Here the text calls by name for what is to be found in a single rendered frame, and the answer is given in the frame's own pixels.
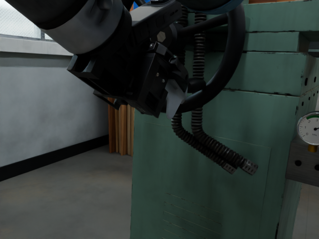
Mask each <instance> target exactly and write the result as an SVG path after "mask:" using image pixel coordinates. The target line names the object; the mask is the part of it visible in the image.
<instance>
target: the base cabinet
mask: <svg viewBox="0 0 319 239"><path fill-rule="evenodd" d="M318 91H319V86H317V87H315V88H313V89H312V90H310V91H308V92H306V93H304V94H303V95H301V96H289V95H279V94H270V93H261V92H248V91H239V90H230V89H223V90H222V91H221V92H220V93H219V94H218V95H217V96H216V97H215V98H214V99H212V100H211V101H210V102H208V103H207V104H205V105H203V107H202V108H203V110H202V112H203V113H202V115H203V116H202V118H203V119H202V130H203V132H205V133H206V134H207V135H209V136H211V137H212V138H214V140H215V139H216V140H217V141H219V142H220V143H222V144H223V145H225V147H228V148H230V149H231V150H233V151H235V152H236V153H238V154H239V155H242V156H244V158H247V159H249V160H250V161H252V162H254V163H255V164H257V165H258V168H257V171H256V172H255V173H254V175H250V174H248V173H247V172H245V171H244V170H242V169H241V168H240V167H238V168H237V170H236V171H235V172H234V174H230V173H229V172H227V171H226V170H224V169H223V168H222V167H221V166H219V165H218V164H216V162H214V161H211V159H209V158H208V157H206V156H204V155H203V154H201V152H199V151H198V150H196V149H195V148H193V147H191V145H188V143H186V142H184V141H183V140H181V138H178V136H176V133H174V132H173V129H172V125H171V123H172V122H171V120H172V119H168V118H167V116H166V113H162V112H161V113H160V115H159V118H156V117H154V116H153V115H152V116H151V115H147V114H141V113H140V112H139V111H138V110H136V109H135V110H134V136H133V163H132V189H131V228H130V239H292V234H293V229H294V223H295V218H296V213H297V207H298V202H299V196H300V190H301V184H302V183H301V182H297V181H293V180H290V179H286V178H285V174H286V168H287V162H288V156H289V150H290V145H291V142H292V140H293V139H294V138H295V136H296V135H297V130H296V127H297V123H298V121H299V119H300V118H301V117H302V116H304V115H305V114H307V113H309V112H311V111H315V108H316V102H317V96H318Z"/></svg>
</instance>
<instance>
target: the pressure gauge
mask: <svg viewBox="0 0 319 239"><path fill-rule="evenodd" d="M314 128H319V111H311V112H309V113H307V114H305V115H304V116H302V117H301V118H300V119H299V121H298V123H297V127H296V130H297V134H298V136H299V138H300V139H301V140H302V141H303V142H305V143H307V144H308V151H309V152H317V149H318V146H319V129H317V130H314Z"/></svg>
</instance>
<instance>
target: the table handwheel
mask: <svg viewBox="0 0 319 239"><path fill-rule="evenodd" d="M121 1H122V3H123V5H124V6H125V7H126V9H127V10H128V11H129V12H130V9H131V7H132V5H133V3H134V2H135V3H136V4H137V5H138V6H139V7H140V6H141V5H143V4H145V3H146V2H145V0H121ZM224 24H228V36H227V44H226V48H225V53H224V56H223V59H222V61H221V63H220V65H219V67H218V69H217V71H216V72H215V74H214V75H213V77H212V78H211V79H210V80H209V82H208V83H207V84H206V87H205V88H204V89H202V90H200V91H198V92H196V93H194V94H192V95H190V96H187V97H186V99H185V102H184V103H183V104H180V105H179V107H178V109H177V111H176V113H175V114H177V113H184V112H189V111H192V110H195V109H197V108H200V107H201V106H203V105H205V104H207V103H208V102H210V101H211V100H212V99H214V98H215V97H216V96H217V95H218V94H219V93H220V92H221V91H222V90H223V89H224V87H225V86H226V85H227V83H228V82H229V81H230V79H231V78H232V76H233V74H234V72H235V70H236V68H237V66H238V64H239V61H240V58H241V55H242V52H243V48H244V41H245V13H244V7H243V3H241V4H240V5H238V6H237V7H236V8H234V9H233V10H231V11H229V12H227V13H224V14H222V15H219V16H216V17H214V18H211V19H208V20H206V21H203V22H200V23H197V24H194V25H191V26H188V27H185V28H184V27H183V26H182V25H180V24H178V23H175V22H173V23H172V24H170V25H169V26H167V27H166V28H165V29H163V30H162V31H160V32H159V33H157V34H156V35H154V36H153V37H151V38H150V41H157V43H160V44H162V45H164V46H165V47H166V48H167V49H168V50H169V51H170V52H171V53H172V54H173V55H176V54H179V53H180V52H181V51H182V50H186V51H192V52H194V34H197V33H200V32H202V31H205V30H208V29H211V28H215V27H218V26H221V25H224ZM205 45H206V46H205V47H204V48H205V50H204V51H205V53H209V52H211V51H212V49H213V46H214V44H213V41H212V40H211V39H210V38H206V39H205ZM166 109H167V99H166V100H165V103H164V105H163V106H162V109H161V112H162V113H166Z"/></svg>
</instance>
